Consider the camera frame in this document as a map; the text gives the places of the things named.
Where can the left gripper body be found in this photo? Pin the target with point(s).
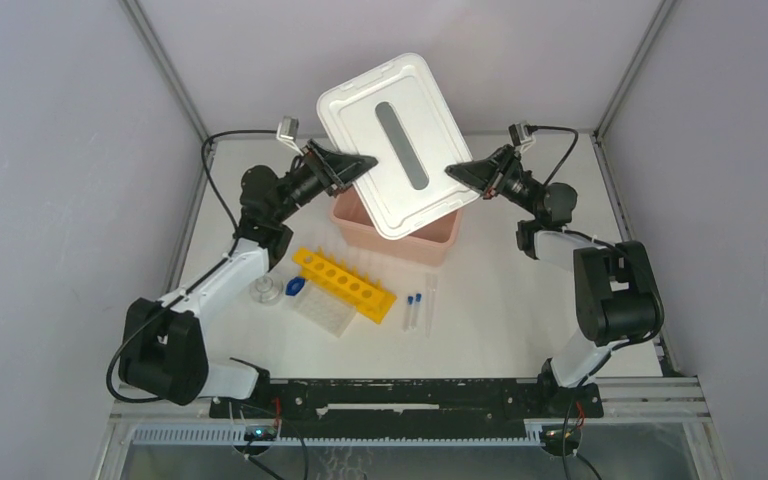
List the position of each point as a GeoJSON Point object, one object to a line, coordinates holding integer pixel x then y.
{"type": "Point", "coordinates": [311, 178]}

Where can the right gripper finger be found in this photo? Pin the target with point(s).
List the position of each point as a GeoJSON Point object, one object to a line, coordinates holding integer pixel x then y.
{"type": "Point", "coordinates": [464, 173]}
{"type": "Point", "coordinates": [496, 164]}

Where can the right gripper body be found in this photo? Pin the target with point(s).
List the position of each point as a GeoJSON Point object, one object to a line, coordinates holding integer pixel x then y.
{"type": "Point", "coordinates": [517, 183]}

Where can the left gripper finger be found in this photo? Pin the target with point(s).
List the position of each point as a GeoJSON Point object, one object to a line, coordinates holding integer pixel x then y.
{"type": "Point", "coordinates": [321, 159]}
{"type": "Point", "coordinates": [341, 181]}

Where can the white plastic bin lid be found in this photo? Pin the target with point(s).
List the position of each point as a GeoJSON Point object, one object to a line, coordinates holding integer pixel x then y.
{"type": "Point", "coordinates": [396, 113]}

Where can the pink plastic bin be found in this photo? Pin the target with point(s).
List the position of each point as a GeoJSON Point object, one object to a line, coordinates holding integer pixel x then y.
{"type": "Point", "coordinates": [429, 245]}

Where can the blue bottle cap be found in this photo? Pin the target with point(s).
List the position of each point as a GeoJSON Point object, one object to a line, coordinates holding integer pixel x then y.
{"type": "Point", "coordinates": [294, 286]}

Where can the small glass flask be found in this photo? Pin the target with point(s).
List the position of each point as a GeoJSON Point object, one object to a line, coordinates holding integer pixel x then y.
{"type": "Point", "coordinates": [266, 290]}

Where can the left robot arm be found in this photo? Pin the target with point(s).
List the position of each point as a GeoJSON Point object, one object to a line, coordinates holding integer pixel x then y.
{"type": "Point", "coordinates": [163, 352]}

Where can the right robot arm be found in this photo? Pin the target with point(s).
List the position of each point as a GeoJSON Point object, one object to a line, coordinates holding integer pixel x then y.
{"type": "Point", "coordinates": [617, 300]}

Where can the yellow test tube rack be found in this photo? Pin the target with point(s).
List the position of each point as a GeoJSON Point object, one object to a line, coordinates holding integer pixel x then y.
{"type": "Point", "coordinates": [366, 295]}

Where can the clear well plate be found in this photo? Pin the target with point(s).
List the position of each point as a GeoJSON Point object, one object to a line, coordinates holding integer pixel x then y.
{"type": "Point", "coordinates": [324, 310]}

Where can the blue capped tube left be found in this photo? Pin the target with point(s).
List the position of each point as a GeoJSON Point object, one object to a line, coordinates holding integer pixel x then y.
{"type": "Point", "coordinates": [407, 323]}

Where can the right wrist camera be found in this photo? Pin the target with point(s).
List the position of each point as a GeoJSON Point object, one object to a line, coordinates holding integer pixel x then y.
{"type": "Point", "coordinates": [521, 135]}

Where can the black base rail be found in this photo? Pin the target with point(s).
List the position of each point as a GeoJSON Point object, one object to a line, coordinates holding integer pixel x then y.
{"type": "Point", "coordinates": [412, 409]}

